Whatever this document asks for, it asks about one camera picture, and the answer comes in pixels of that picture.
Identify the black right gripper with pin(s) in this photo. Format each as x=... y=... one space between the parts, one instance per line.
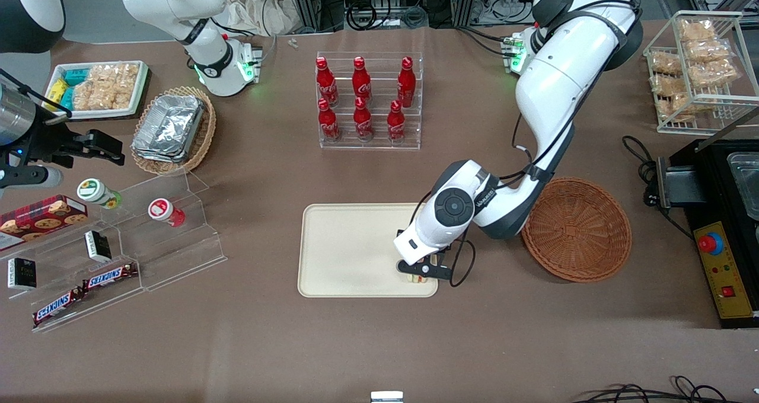
x=48 y=142

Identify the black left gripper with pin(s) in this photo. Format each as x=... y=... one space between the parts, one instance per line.
x=399 y=232

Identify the triangular sandwich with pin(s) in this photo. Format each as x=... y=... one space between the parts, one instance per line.
x=422 y=279

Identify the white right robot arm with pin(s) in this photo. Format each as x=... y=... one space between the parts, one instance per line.
x=204 y=59

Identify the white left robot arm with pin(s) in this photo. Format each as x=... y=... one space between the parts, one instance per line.
x=551 y=89

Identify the white snack tray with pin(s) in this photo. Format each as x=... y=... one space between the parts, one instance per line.
x=139 y=104

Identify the cream rectangular tray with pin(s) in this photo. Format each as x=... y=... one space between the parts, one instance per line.
x=350 y=252

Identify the light wicker basket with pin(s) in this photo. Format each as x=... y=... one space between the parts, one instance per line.
x=204 y=136

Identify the brown wicker basket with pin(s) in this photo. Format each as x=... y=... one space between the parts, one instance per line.
x=578 y=231

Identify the green lid cup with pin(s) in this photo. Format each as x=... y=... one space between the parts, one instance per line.
x=95 y=191

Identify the teal snack packet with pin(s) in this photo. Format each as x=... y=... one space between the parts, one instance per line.
x=66 y=98
x=76 y=76

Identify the bagged rice crackers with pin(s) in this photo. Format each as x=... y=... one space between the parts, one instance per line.
x=107 y=86

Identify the yellow snack packet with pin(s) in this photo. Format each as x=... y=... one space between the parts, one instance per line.
x=55 y=90

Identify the stacked aluminium foil containers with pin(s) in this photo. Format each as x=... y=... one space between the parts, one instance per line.
x=169 y=127

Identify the red lid cup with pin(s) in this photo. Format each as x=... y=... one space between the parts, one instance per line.
x=163 y=210

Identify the red cookie box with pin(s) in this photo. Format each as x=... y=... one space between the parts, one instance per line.
x=41 y=218

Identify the small black box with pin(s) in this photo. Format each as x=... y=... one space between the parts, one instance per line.
x=22 y=274
x=98 y=246

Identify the snickers bar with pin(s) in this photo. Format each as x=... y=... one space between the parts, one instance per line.
x=56 y=308
x=109 y=277

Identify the clear acrylic bottle rack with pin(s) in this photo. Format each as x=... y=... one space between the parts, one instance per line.
x=379 y=145

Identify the clear acrylic step display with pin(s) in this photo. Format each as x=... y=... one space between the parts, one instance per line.
x=178 y=255

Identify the small white device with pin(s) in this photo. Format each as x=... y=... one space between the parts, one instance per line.
x=386 y=397

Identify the red cola bottle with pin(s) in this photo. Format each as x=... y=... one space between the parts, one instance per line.
x=328 y=124
x=406 y=83
x=363 y=121
x=362 y=83
x=326 y=83
x=396 y=124

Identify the beige cloth bag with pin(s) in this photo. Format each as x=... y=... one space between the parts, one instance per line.
x=261 y=9

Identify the red emergency stop button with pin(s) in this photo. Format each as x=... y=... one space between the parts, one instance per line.
x=710 y=244

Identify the bagged cracker snack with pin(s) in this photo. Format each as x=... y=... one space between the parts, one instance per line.
x=714 y=74
x=667 y=85
x=708 y=50
x=673 y=108
x=697 y=31
x=665 y=62

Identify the black machine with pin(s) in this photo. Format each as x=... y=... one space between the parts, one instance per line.
x=711 y=184

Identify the yellow control panel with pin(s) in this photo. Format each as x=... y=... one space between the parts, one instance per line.
x=726 y=284

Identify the clear plastic container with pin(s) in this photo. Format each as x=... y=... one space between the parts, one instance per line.
x=744 y=175

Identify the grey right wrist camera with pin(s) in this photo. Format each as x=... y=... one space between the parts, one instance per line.
x=29 y=178

